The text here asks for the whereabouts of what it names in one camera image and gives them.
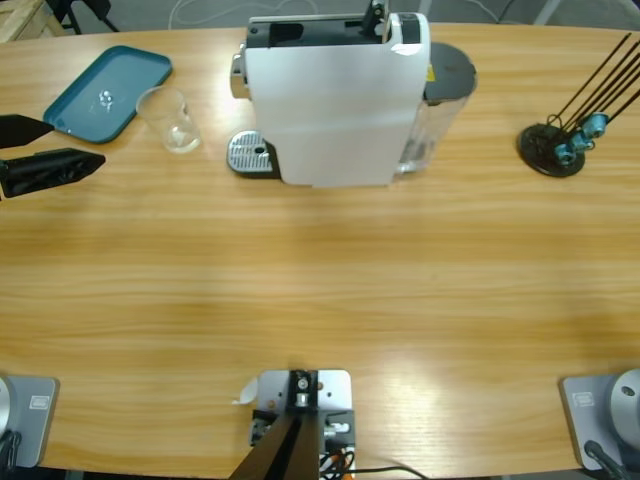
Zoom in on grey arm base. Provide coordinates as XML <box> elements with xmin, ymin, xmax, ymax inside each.
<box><xmin>0</xmin><ymin>375</ymin><xmax>60</xmax><ymax>469</ymax></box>
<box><xmin>558</xmin><ymin>368</ymin><xmax>640</xmax><ymax>471</ymax></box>

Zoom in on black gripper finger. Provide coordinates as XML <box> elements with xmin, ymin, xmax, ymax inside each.
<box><xmin>0</xmin><ymin>147</ymin><xmax>107</xmax><ymax>201</ymax></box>
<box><xmin>0</xmin><ymin>113</ymin><xmax>55</xmax><ymax>150</ymax></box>

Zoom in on clear water tank black lid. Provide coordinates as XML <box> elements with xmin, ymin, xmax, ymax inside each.
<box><xmin>394</xmin><ymin>42</ymin><xmax>479</xmax><ymax>176</ymax></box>

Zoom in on black capsule holder with rods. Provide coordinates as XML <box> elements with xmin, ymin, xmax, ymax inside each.
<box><xmin>517</xmin><ymin>32</ymin><xmax>640</xmax><ymax>179</ymax></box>

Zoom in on black chair legs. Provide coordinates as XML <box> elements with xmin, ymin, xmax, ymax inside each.
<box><xmin>49</xmin><ymin>0</ymin><xmax>121</xmax><ymax>35</ymax></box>

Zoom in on light wooden crate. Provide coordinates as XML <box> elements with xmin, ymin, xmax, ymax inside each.
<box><xmin>0</xmin><ymin>0</ymin><xmax>57</xmax><ymax>45</ymax></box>

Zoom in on metal drip tray grille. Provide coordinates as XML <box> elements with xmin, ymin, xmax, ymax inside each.
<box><xmin>227</xmin><ymin>130</ymin><xmax>281</xmax><ymax>180</ymax></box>

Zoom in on white capsule coffee machine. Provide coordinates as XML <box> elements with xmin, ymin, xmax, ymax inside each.
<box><xmin>229</xmin><ymin>12</ymin><xmax>432</xmax><ymax>190</ymax></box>

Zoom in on orange cable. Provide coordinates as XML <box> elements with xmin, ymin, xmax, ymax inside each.
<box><xmin>319</xmin><ymin>446</ymin><xmax>357</xmax><ymax>476</ymax></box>

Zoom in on black clamp block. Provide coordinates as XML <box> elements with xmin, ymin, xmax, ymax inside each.
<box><xmin>249</xmin><ymin>409</ymin><xmax>275</xmax><ymax>447</ymax></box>
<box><xmin>322</xmin><ymin>409</ymin><xmax>357</xmax><ymax>449</ymax></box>

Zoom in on teal plastic tray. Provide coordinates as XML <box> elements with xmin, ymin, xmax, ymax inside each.
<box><xmin>42</xmin><ymin>44</ymin><xmax>174</xmax><ymax>146</ymax></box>

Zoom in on black base cable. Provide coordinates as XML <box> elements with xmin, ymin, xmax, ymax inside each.
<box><xmin>0</xmin><ymin>429</ymin><xmax>24</xmax><ymax>471</ymax></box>
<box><xmin>582</xmin><ymin>439</ymin><xmax>626</xmax><ymax>480</ymax></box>

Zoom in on grey metal pole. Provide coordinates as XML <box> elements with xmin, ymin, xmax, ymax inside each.
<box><xmin>532</xmin><ymin>0</ymin><xmax>562</xmax><ymax>26</ymax></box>

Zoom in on thin grey floor cable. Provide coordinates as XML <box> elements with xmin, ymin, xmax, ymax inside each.
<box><xmin>469</xmin><ymin>0</ymin><xmax>501</xmax><ymax>22</ymax></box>

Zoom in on white paper tag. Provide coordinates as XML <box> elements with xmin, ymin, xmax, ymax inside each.
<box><xmin>230</xmin><ymin>377</ymin><xmax>260</xmax><ymax>406</ymax></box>

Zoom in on grey translucent machine lid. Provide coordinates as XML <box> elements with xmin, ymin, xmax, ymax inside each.
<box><xmin>360</xmin><ymin>0</ymin><xmax>392</xmax><ymax>40</ymax></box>

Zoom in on thin black cable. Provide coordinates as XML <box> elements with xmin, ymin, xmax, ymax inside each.
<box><xmin>349</xmin><ymin>464</ymin><xmax>431</xmax><ymax>480</ymax></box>

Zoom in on white mounting block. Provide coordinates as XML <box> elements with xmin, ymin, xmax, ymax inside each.
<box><xmin>257</xmin><ymin>368</ymin><xmax>354</xmax><ymax>451</ymax></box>

